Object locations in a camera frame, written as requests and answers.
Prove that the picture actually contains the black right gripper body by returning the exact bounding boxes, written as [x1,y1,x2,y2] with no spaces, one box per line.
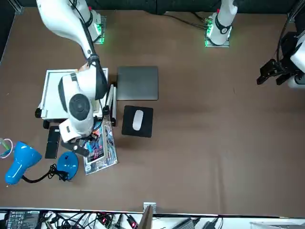
[71,132,97,148]

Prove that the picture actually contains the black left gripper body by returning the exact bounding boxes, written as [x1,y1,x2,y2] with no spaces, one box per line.
[273,56,296,77]

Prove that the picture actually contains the blue desk lamp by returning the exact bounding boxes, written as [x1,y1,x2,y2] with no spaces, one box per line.
[4,141,79,186]

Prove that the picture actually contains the small colourful comic booklet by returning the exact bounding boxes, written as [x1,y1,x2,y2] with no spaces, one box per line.
[83,124,107,166]

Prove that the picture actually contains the black folding phone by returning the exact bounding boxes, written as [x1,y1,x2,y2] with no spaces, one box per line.
[44,126,62,160]

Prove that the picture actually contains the black mouse pad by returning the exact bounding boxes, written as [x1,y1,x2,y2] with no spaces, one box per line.
[121,105,154,138]

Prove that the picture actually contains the white folding reading stand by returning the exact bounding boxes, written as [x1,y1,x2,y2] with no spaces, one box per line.
[35,68,118,129]

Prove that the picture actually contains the white computer mouse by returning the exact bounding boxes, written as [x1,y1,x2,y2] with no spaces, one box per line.
[132,109,144,131]

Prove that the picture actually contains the black power strip red switches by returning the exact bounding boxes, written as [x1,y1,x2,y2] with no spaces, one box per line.
[95,211,139,229]

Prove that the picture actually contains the grey laptop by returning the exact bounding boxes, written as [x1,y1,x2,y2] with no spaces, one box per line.
[116,66,159,101]

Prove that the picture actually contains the black labelled power brick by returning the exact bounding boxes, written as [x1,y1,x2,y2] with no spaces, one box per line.
[4,209,41,229]

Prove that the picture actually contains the grey power adapter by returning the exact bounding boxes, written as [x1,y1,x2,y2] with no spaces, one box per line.
[175,217,201,229]

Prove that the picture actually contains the black lamp power cable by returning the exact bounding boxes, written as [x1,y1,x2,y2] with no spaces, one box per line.
[48,163,70,182]

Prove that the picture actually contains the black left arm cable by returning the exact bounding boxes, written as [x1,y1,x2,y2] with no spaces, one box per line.
[275,0,305,72]

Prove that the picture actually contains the aluminium camera post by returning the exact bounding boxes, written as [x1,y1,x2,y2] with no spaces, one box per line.
[139,201,157,229]

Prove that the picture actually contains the black base cable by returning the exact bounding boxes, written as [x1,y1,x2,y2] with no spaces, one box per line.
[163,11,208,31]

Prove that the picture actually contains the aluminium table edge rail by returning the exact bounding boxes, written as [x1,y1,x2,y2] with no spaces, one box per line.
[6,0,24,13]

